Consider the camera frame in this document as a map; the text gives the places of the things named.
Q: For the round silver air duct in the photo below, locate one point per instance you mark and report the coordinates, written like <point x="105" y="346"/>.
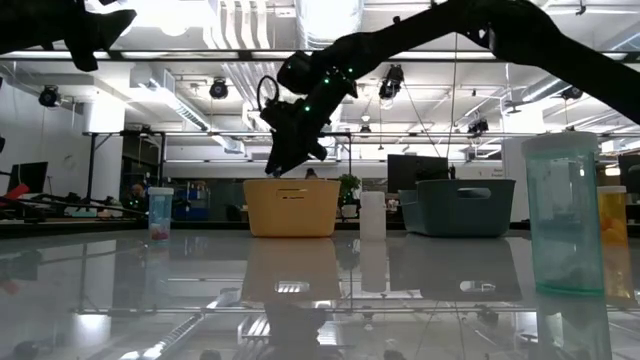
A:
<point x="327" y="25"/>

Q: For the person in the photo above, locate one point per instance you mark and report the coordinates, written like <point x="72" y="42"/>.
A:
<point x="138" y="195"/>
<point x="311" y="174"/>

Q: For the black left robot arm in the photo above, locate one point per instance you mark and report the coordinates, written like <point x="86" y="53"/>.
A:
<point x="30" y="25"/>

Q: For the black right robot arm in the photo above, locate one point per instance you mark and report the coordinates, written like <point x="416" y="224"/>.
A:
<point x="525" y="35"/>

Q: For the yellow plastic bin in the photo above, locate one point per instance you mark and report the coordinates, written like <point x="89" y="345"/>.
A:
<point x="291" y="207"/>

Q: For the red padded bar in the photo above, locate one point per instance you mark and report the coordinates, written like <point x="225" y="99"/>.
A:
<point x="15" y="192"/>

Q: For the blue storage shelf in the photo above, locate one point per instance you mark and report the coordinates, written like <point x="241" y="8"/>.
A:
<point x="192" y="205"/>

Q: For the white opaque pill bottle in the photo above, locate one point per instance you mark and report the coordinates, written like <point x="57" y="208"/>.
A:
<point x="373" y="215"/>

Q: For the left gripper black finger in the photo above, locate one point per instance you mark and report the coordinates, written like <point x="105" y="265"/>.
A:
<point x="110" y="22"/>

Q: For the black aluminium table frame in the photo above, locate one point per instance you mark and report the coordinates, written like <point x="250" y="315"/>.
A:
<point x="75" y="227"/>

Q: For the black background robot arm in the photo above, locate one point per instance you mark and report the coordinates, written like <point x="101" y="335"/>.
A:
<point x="75" y="204"/>
<point x="20" y="210"/>

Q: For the black background rig frame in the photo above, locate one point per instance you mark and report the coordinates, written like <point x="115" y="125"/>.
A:
<point x="92" y="165"/>

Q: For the amber pill bottle white cap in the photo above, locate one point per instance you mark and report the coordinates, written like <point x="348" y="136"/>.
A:
<point x="617" y="235"/>

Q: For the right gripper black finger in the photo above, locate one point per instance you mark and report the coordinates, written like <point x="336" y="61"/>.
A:
<point x="290" y="156"/>
<point x="275" y="162"/>

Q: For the teal pill bottle white cap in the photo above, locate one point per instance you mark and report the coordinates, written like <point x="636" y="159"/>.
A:
<point x="564" y="215"/>

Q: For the dark teal plastic bin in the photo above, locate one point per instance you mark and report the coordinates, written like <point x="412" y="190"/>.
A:
<point x="457" y="210"/>

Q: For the black ceiling spotlight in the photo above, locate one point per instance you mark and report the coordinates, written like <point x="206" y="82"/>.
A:
<point x="571" y="93"/>
<point x="478" y="126"/>
<point x="391" y="82"/>
<point x="218" y="89"/>
<point x="49" y="96"/>

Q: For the black bar with light strips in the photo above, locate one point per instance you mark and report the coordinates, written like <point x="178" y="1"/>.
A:
<point x="200" y="55"/>

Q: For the green potted plant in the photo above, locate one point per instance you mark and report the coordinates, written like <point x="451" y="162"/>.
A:
<point x="349" y="185"/>

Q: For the black computer monitor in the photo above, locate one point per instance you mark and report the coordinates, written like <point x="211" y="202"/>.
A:
<point x="30" y="176"/>
<point x="630" y="170"/>
<point x="417" y="172"/>

